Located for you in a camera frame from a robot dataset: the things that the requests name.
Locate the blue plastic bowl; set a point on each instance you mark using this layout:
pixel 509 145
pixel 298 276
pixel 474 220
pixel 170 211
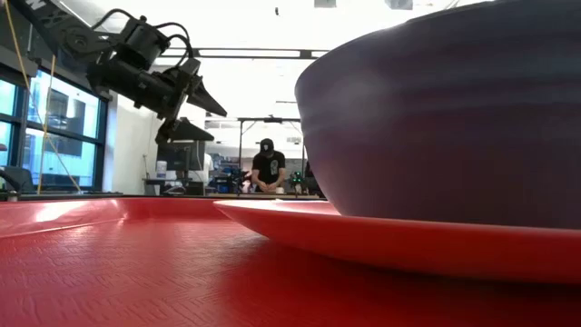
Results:
pixel 431 113

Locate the black slanted bar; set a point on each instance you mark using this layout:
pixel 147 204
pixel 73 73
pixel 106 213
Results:
pixel 20 181

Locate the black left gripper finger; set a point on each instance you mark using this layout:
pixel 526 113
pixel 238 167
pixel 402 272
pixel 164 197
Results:
pixel 184 131
pixel 204 102

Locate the white plastic container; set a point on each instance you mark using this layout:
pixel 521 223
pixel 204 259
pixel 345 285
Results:
pixel 161 170

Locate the black background gantry frame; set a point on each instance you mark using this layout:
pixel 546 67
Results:
pixel 268 120

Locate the black aluminium table frame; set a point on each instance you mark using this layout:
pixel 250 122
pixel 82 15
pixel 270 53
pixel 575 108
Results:
pixel 68 195

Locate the red plastic tray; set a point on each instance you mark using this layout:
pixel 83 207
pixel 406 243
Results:
pixel 136 272

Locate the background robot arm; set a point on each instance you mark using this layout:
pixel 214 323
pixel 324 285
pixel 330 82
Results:
pixel 229 179
pixel 297 179

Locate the person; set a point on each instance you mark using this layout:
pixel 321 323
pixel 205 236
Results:
pixel 209 168
pixel 268 168

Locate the coral plastic plate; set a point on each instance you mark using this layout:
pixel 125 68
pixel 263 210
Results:
pixel 363 245

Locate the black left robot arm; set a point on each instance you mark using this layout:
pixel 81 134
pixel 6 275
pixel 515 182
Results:
pixel 68 36

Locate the grey ceiling box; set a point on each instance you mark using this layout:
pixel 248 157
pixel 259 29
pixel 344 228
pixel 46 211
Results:
pixel 398 4
pixel 325 3

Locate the large dark-framed window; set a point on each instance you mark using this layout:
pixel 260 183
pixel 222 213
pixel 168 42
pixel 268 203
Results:
pixel 68 109

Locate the small black ceiling sensor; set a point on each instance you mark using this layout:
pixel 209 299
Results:
pixel 277 11

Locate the black computer monitor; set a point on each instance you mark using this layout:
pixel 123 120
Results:
pixel 179 156

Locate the black background desk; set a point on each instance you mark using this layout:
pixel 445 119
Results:
pixel 195 187

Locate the background wooden table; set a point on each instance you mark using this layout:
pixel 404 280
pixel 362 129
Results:
pixel 254 196

